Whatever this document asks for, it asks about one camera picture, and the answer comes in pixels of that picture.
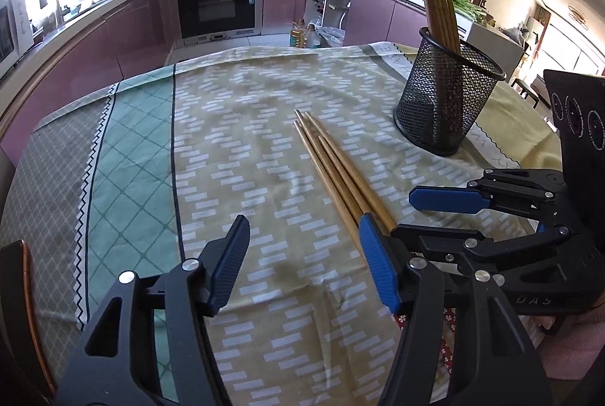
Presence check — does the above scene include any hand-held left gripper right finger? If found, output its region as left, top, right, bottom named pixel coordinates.
left=358, top=213, right=544, bottom=406

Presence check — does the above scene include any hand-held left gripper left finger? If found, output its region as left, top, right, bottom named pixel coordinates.
left=53, top=214, right=251, bottom=406

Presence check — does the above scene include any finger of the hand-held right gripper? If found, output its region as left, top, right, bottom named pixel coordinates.
left=409, top=168, right=568, bottom=220
left=391, top=223, right=575, bottom=277

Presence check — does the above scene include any black mesh utensil holder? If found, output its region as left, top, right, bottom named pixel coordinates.
left=394, top=26, right=507, bottom=157

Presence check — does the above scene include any person's right forearm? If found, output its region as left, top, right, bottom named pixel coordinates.
left=539, top=299, right=605, bottom=371

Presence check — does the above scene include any dark low table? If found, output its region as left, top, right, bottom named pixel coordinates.
left=510, top=76, right=544, bottom=109

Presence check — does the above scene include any round ceiling lamp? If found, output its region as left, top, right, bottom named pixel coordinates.
left=567, top=4, right=589, bottom=29

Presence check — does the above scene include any bunch of green vegetables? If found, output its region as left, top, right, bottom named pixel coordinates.
left=447, top=0, right=487, bottom=22

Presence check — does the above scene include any pink kitchen base cabinet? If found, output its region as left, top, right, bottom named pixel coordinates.
left=0, top=0, right=183, bottom=166
left=262, top=0, right=525, bottom=71

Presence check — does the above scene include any crumpled plastic bag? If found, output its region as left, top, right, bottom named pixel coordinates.
left=319, top=25, right=346, bottom=48

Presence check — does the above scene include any yellow cooking oil bottle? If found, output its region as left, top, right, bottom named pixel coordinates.
left=289, top=21, right=307, bottom=50

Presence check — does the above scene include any black built-in oven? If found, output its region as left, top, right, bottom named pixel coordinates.
left=175, top=0, right=258, bottom=40

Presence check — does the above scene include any white microwave oven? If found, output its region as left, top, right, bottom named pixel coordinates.
left=0, top=0, right=35, bottom=78

